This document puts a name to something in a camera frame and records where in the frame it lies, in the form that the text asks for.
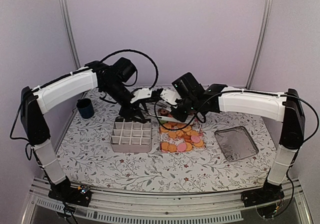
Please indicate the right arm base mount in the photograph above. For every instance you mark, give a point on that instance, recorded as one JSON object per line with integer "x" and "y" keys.
{"x": 267, "y": 193}

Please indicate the silver tin lid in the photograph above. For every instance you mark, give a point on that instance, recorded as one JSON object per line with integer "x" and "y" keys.
{"x": 236, "y": 143}

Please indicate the left aluminium frame post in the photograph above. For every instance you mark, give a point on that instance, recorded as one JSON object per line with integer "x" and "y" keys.
{"x": 69, "y": 32}

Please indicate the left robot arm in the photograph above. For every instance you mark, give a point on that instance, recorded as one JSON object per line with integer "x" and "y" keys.
{"x": 37, "y": 102}

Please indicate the aluminium front rail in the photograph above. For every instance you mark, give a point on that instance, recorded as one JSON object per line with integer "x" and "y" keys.
{"x": 115, "y": 206}

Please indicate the chocolate donut cookie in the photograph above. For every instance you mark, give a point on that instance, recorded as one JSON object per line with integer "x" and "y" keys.
{"x": 164, "y": 112}

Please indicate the metal tin with white dividers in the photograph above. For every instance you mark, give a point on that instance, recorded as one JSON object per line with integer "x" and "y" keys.
{"x": 130, "y": 136}

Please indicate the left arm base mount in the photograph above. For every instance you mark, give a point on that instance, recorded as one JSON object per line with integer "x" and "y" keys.
{"x": 80, "y": 195}

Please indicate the metal serving tongs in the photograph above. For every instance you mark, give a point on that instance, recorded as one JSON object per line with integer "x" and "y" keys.
{"x": 161, "y": 117}

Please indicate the pink round cookie right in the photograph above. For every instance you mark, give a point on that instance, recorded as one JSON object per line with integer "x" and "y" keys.
{"x": 195, "y": 139}

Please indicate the dark blue cup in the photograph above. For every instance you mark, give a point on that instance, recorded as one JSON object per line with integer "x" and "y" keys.
{"x": 85, "y": 108}

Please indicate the right aluminium frame post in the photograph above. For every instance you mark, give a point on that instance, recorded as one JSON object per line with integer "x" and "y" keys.
{"x": 267, "y": 8}

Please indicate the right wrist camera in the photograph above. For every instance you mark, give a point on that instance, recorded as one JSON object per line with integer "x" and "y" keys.
{"x": 170, "y": 96}

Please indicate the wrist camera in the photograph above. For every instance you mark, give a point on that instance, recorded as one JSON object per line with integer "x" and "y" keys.
{"x": 170, "y": 96}
{"x": 145, "y": 94}

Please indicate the aluminium frame post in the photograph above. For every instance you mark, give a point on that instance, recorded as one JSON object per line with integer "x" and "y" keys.
{"x": 69, "y": 32}
{"x": 267, "y": 8}

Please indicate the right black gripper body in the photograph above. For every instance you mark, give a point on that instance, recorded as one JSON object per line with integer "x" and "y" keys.
{"x": 188, "y": 106}

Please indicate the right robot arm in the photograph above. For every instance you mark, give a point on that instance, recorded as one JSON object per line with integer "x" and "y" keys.
{"x": 190, "y": 97}

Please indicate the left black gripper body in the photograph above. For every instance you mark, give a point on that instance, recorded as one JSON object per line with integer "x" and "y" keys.
{"x": 126, "y": 112}

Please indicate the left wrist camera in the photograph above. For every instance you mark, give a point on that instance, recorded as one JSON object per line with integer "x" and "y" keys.
{"x": 145, "y": 94}

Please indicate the floral tablecloth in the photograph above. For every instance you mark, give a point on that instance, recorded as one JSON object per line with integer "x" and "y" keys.
{"x": 187, "y": 161}

